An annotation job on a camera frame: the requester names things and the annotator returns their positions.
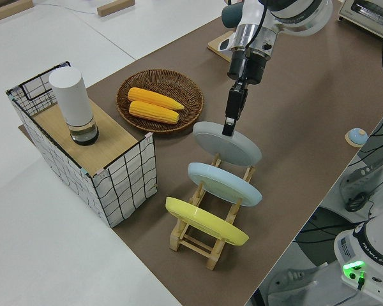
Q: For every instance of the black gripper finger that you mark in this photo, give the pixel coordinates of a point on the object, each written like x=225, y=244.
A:
x=244, y=95
x=233, y=105

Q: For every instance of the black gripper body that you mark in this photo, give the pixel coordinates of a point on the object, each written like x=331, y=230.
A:
x=247, y=68

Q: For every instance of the gray plate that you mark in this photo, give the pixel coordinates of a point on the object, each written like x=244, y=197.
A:
x=223, y=150

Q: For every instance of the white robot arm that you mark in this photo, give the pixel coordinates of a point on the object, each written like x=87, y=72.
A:
x=306, y=14

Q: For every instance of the light blue plate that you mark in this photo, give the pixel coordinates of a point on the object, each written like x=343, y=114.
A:
x=220, y=185

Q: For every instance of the yellow plate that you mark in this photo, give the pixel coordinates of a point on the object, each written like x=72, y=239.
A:
x=204, y=223

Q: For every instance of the wooden plate rack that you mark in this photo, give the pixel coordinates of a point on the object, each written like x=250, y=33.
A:
x=194, y=247

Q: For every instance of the light wooden cutting board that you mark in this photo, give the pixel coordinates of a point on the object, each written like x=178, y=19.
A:
x=217, y=51

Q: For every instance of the brown table mat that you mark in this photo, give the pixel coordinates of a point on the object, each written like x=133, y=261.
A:
x=290, y=111

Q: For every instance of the brown wicker basket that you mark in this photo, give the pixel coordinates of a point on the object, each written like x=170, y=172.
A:
x=186, y=92

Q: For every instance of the yellow corn cob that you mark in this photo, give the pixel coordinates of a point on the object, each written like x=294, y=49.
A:
x=153, y=113
x=153, y=97

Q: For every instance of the pink binder clip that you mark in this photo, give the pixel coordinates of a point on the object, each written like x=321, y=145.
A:
x=100, y=172
x=149, y=137

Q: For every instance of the blue dome call bell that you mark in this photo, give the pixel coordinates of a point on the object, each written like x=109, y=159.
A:
x=357, y=135

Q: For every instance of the wooden basket lid board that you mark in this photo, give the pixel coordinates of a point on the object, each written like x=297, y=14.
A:
x=115, y=143

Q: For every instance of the white toaster oven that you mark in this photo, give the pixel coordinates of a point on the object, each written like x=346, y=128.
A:
x=364, y=16

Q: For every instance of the light wooden block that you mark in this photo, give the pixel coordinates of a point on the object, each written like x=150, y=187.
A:
x=6, y=11
x=115, y=8

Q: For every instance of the white cylinder with clear base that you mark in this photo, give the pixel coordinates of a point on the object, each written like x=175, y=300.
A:
x=73, y=95

